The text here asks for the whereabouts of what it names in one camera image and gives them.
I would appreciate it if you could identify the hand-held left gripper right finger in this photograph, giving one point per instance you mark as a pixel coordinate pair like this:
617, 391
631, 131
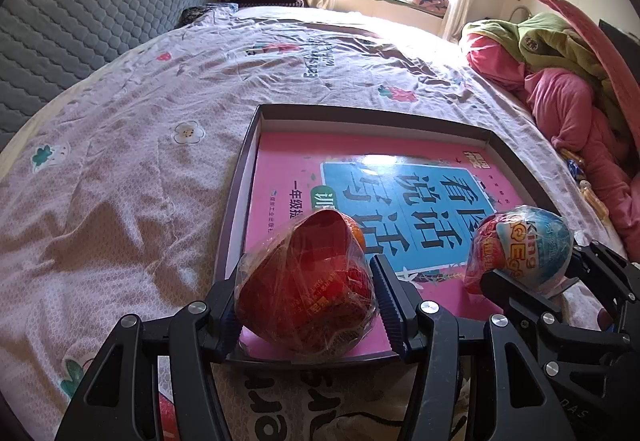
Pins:
387, 306

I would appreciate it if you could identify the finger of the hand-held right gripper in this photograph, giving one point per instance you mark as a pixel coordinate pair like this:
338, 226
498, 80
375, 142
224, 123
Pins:
610, 266
520, 301

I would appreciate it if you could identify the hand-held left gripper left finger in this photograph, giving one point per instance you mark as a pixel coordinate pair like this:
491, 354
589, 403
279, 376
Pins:
225, 336

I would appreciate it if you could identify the blue and orange toy egg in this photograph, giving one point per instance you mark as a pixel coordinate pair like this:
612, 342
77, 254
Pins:
520, 241

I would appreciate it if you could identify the red toy egg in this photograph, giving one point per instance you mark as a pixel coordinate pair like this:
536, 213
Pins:
300, 286

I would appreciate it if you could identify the shallow dark cardboard box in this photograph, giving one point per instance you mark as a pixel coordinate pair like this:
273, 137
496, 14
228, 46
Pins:
235, 201

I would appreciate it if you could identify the yellow snack packet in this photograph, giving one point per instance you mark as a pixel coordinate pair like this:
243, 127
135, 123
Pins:
588, 190

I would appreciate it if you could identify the blue snack packet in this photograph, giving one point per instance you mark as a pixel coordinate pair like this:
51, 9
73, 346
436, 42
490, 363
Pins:
575, 169

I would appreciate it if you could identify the pink quilt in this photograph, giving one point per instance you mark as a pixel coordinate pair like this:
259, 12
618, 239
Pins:
565, 106

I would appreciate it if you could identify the pink and blue book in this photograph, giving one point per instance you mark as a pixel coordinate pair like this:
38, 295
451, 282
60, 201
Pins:
280, 171

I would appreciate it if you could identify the pink strawberry print bed sheet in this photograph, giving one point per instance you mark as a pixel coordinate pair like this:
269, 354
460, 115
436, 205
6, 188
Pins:
125, 146

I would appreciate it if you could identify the large pink cushion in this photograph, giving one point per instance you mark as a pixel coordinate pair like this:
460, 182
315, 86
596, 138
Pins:
600, 51

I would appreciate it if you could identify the black television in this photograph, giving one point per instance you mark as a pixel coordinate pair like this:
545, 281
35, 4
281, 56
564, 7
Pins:
622, 36

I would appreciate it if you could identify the green blanket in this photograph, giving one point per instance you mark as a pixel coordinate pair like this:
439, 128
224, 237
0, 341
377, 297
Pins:
550, 41

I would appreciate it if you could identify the patterned windowsill cushion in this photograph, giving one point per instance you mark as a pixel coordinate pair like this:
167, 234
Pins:
430, 1

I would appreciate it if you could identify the dark patterned cloth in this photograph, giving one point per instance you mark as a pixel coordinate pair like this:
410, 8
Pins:
200, 15

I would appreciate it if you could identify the grey quilted headboard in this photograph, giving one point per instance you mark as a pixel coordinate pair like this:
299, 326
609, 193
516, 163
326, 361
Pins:
75, 11

